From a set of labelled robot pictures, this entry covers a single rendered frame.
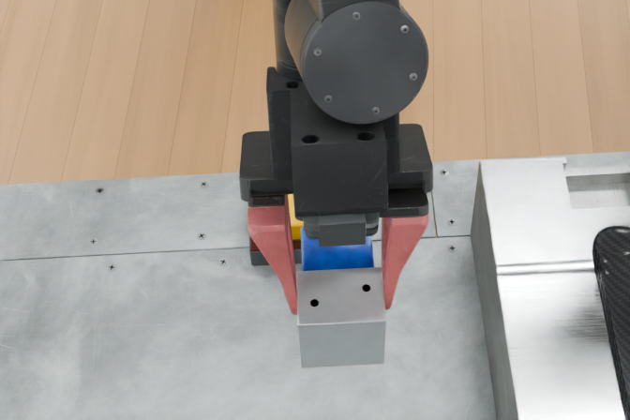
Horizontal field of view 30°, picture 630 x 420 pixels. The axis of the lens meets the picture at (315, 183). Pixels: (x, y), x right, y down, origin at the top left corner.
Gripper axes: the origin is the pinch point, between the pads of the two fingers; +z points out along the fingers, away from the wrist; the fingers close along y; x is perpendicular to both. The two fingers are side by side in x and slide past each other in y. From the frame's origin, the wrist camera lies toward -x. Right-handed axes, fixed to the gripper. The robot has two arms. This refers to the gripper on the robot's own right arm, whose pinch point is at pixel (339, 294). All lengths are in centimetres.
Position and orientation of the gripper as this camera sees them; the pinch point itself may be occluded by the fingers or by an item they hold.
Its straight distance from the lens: 68.3
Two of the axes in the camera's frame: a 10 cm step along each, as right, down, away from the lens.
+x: -0.2, -4.3, 9.0
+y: 10.0, -0.5, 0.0
